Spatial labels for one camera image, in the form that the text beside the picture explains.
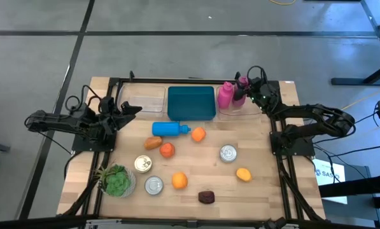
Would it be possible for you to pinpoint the teal yellowfin tuna can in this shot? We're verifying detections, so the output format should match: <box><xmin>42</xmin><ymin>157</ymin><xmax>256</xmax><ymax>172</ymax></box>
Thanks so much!
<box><xmin>219</xmin><ymin>144</ymin><xmax>238</xmax><ymax>163</ymax></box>

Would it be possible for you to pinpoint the white printed sign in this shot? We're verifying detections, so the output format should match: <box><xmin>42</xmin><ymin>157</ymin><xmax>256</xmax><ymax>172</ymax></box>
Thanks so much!
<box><xmin>313</xmin><ymin>158</ymin><xmax>349</xmax><ymax>205</ymax></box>

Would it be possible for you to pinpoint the succulent in patterned white pot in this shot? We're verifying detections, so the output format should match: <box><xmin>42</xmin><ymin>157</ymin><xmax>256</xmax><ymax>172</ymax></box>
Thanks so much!
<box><xmin>94</xmin><ymin>163</ymin><xmax>137</xmax><ymax>198</ymax></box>

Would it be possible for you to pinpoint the gold-lid tuna can red band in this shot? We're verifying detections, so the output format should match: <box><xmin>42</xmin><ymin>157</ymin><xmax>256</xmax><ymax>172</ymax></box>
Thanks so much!
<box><xmin>134</xmin><ymin>155</ymin><xmax>153</xmax><ymax>174</ymax></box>

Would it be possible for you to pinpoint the dark blue label tuna can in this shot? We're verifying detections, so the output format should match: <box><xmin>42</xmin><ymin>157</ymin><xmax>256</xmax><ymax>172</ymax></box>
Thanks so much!
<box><xmin>144</xmin><ymin>175</ymin><xmax>164</xmax><ymax>196</ymax></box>

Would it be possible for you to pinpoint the black metal desk leg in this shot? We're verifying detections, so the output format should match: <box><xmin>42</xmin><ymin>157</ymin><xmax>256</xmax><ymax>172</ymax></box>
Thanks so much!
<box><xmin>331</xmin><ymin>0</ymin><xmax>380</xmax><ymax>87</ymax></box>

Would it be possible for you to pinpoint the black aluminium table frame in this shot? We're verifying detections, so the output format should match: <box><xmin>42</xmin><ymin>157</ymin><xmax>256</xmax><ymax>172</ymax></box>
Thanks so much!
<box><xmin>57</xmin><ymin>70</ymin><xmax>326</xmax><ymax>223</ymax></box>

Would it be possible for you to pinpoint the dark magenta plastic bottle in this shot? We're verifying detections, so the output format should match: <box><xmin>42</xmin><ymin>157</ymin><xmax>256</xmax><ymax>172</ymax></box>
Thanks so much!
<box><xmin>232</xmin><ymin>76</ymin><xmax>250</xmax><ymax>108</ymax></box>

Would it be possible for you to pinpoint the clear plastic container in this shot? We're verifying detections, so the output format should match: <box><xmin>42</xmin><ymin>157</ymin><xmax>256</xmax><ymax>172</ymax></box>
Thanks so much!
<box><xmin>216</xmin><ymin>83</ymin><xmax>267</xmax><ymax>117</ymax></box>
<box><xmin>117</xmin><ymin>83</ymin><xmax>167</xmax><ymax>114</ymax></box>

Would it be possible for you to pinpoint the wrinkled orange toy mandarin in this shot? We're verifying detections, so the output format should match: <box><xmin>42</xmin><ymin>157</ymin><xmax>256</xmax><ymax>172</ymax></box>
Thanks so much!
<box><xmin>191</xmin><ymin>127</ymin><xmax>207</xmax><ymax>142</ymax></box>

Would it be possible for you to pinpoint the black horizontal mount bar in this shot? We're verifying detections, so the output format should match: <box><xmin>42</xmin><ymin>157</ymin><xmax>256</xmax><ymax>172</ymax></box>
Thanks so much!
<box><xmin>0</xmin><ymin>214</ymin><xmax>380</xmax><ymax>229</ymax></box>

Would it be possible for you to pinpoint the red toy fruit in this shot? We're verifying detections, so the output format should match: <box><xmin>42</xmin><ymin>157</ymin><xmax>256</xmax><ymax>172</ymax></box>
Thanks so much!
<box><xmin>159</xmin><ymin>142</ymin><xmax>176</xmax><ymax>159</ymax></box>

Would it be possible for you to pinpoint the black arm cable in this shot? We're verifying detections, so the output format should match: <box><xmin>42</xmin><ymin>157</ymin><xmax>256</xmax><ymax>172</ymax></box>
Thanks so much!
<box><xmin>246</xmin><ymin>65</ymin><xmax>269</xmax><ymax>84</ymax></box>
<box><xmin>64</xmin><ymin>85</ymin><xmax>97</xmax><ymax>114</ymax></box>

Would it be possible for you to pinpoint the bright pink plastic bottle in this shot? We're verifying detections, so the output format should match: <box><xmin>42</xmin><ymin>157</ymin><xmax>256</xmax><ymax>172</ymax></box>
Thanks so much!
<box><xmin>217</xmin><ymin>81</ymin><xmax>234</xmax><ymax>110</ymax></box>

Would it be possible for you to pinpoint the dark maroon toy food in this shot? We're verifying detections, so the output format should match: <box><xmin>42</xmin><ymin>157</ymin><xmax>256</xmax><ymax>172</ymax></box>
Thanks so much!
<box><xmin>198</xmin><ymin>190</ymin><xmax>216</xmax><ymax>205</ymax></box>

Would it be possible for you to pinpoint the teal plastic bin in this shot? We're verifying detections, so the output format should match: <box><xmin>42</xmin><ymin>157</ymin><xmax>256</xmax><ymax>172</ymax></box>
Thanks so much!
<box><xmin>167</xmin><ymin>85</ymin><xmax>217</xmax><ymax>121</ymax></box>

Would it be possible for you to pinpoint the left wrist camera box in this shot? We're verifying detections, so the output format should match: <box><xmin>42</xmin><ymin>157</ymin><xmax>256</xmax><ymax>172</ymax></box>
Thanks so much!
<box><xmin>99</xmin><ymin>96</ymin><xmax>115</xmax><ymax>112</ymax></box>

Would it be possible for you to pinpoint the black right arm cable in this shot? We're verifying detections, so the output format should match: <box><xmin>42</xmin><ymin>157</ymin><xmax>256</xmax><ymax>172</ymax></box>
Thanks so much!
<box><xmin>246</xmin><ymin>65</ymin><xmax>269</xmax><ymax>84</ymax></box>

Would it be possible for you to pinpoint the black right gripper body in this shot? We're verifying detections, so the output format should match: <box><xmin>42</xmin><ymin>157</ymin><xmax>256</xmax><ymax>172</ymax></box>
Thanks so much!
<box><xmin>248</xmin><ymin>78</ymin><xmax>280</xmax><ymax>113</ymax></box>

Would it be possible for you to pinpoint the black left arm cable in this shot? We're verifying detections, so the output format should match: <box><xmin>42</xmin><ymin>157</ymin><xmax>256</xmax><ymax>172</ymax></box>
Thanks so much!
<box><xmin>64</xmin><ymin>85</ymin><xmax>97</xmax><ymax>114</ymax></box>

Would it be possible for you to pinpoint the brown-orange toy potato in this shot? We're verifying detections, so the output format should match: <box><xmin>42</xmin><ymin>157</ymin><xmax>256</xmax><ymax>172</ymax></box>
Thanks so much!
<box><xmin>144</xmin><ymin>135</ymin><xmax>163</xmax><ymax>151</ymax></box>

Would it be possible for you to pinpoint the yellow toy lemon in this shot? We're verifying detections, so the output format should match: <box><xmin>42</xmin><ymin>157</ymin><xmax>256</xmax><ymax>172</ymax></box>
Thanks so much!
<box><xmin>236</xmin><ymin>167</ymin><xmax>253</xmax><ymax>183</ymax></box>

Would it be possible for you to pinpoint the blue plastic bottle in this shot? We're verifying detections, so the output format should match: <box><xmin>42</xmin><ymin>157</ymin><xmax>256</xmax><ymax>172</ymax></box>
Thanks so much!
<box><xmin>151</xmin><ymin>121</ymin><xmax>192</xmax><ymax>137</ymax></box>

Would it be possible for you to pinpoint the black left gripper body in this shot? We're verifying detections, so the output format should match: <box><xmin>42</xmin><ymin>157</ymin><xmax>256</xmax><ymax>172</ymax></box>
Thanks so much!
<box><xmin>95</xmin><ymin>106</ymin><xmax>125</xmax><ymax>136</ymax></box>

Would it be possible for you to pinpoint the smooth orange toy ball fruit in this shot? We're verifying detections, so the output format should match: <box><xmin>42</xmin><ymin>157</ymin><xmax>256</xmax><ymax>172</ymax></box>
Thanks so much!
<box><xmin>171</xmin><ymin>172</ymin><xmax>188</xmax><ymax>190</ymax></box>

